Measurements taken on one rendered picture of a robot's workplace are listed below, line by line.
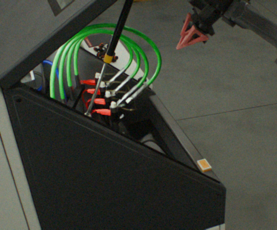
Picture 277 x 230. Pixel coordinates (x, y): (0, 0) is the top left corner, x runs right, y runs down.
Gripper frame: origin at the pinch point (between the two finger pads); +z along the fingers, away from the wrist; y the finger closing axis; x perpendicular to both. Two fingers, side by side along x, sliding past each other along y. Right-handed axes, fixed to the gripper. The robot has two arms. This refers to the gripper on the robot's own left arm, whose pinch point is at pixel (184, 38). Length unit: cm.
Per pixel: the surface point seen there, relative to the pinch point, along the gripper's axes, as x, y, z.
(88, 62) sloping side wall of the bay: -7.9, -23.5, 40.7
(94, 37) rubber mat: 17, -87, 66
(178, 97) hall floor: 142, -149, 109
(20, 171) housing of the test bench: -36, 44, 36
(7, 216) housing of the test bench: -31, 49, 50
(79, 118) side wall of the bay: -30, 38, 17
